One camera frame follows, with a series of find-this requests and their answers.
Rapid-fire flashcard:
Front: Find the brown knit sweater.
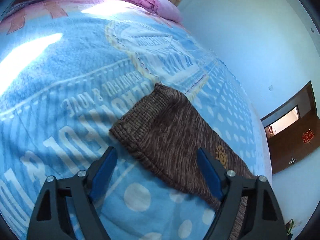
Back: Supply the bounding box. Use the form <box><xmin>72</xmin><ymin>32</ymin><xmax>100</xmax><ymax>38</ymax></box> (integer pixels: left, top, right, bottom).
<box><xmin>108</xmin><ymin>82</ymin><xmax>259</xmax><ymax>240</ymax></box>

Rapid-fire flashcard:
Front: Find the brown wooden door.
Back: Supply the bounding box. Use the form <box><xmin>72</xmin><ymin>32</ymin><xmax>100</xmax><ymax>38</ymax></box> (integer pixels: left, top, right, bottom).
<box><xmin>267</xmin><ymin>113</ymin><xmax>319</xmax><ymax>174</ymax></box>

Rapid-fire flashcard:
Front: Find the red double-happiness decoration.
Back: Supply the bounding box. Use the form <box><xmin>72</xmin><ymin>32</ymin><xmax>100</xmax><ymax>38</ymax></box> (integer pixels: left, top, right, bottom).
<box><xmin>302</xmin><ymin>129</ymin><xmax>315</xmax><ymax>144</ymax></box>

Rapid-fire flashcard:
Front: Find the blue pink polka-dot bedsheet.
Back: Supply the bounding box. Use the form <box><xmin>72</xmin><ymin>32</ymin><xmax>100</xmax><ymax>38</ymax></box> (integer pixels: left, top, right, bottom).
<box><xmin>1</xmin><ymin>0</ymin><xmax>272</xmax><ymax>239</ymax></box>

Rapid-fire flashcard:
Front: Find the dark doorframe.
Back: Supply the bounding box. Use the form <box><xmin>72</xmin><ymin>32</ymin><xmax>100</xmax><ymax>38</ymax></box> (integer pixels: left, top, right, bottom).
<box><xmin>261</xmin><ymin>81</ymin><xmax>317</xmax><ymax>139</ymax></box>

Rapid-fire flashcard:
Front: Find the silver door handle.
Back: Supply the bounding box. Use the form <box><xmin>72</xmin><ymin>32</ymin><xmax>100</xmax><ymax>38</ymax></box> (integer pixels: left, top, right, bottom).
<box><xmin>289</xmin><ymin>157</ymin><xmax>296</xmax><ymax>165</ymax></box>

